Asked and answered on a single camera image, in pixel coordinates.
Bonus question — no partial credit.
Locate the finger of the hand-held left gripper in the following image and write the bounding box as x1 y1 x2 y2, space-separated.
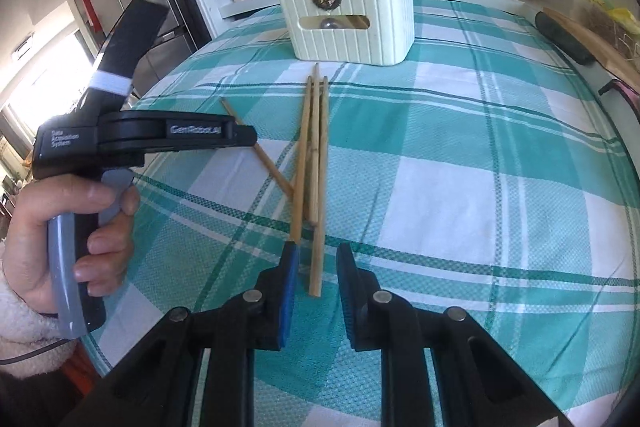
232 123 259 149

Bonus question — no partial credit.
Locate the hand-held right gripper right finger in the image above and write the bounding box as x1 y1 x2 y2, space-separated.
336 243 576 427

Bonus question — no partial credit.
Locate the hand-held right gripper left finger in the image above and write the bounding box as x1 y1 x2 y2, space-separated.
60 241 301 427

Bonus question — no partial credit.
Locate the wooden chopstick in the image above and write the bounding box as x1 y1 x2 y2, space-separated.
307 63 321 224
308 75 330 297
221 98 295 196
289 76 314 244

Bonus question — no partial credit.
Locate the cream ribbed utensil holder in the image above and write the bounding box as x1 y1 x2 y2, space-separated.
276 0 416 67

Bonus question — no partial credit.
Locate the person's left forearm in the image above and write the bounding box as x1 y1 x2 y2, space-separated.
0 274 84 378

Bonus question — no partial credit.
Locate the person's left hand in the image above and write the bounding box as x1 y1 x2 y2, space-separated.
0 179 142 315

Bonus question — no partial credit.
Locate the red hanging cloth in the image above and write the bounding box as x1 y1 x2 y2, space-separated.
79 0 104 34

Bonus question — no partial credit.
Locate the teal checked tablecloth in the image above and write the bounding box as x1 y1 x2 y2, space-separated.
82 0 640 427

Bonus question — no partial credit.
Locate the dark rolled mat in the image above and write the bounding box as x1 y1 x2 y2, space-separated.
534 10 596 66

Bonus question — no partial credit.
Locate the black cable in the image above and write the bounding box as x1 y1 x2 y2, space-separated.
0 336 77 366

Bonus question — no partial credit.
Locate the wire basket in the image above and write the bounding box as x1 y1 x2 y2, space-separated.
581 0 640 58

